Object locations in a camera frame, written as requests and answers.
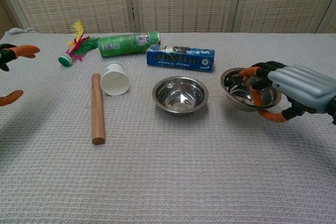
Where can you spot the woven folding screen panel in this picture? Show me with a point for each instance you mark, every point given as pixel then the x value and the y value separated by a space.
pixel 329 20
pixel 71 1
pixel 183 1
pixel 6 16
pixel 281 1

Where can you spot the white paper cup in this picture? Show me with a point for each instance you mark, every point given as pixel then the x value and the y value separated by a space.
pixel 114 83

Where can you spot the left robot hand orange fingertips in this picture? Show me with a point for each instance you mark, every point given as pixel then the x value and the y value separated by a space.
pixel 23 51

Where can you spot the colourful feather shuttlecock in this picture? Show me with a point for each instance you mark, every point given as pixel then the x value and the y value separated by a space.
pixel 78 47

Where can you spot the grey waffle tablecloth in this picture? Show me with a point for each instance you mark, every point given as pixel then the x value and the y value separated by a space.
pixel 168 171

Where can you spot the wooden rolling pin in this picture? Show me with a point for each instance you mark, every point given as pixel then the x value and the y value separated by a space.
pixel 97 113

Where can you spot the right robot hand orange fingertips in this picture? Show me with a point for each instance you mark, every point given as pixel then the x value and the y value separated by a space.
pixel 304 87

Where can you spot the green cylindrical can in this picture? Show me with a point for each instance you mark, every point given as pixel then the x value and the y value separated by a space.
pixel 123 45

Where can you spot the blue cardboard box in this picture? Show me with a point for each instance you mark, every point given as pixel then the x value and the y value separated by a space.
pixel 181 60

